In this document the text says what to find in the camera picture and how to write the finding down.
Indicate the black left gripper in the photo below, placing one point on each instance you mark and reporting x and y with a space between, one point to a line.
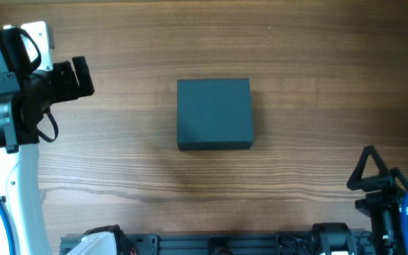
62 81

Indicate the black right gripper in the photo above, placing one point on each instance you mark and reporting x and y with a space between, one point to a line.
374 193

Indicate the dark teal hinged box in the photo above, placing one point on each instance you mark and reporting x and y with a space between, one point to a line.
214 114

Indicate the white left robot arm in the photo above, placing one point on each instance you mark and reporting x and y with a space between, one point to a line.
22 227

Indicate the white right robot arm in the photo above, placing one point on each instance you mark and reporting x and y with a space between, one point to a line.
402 219

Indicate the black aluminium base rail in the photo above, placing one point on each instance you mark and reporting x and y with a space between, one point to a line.
271 244

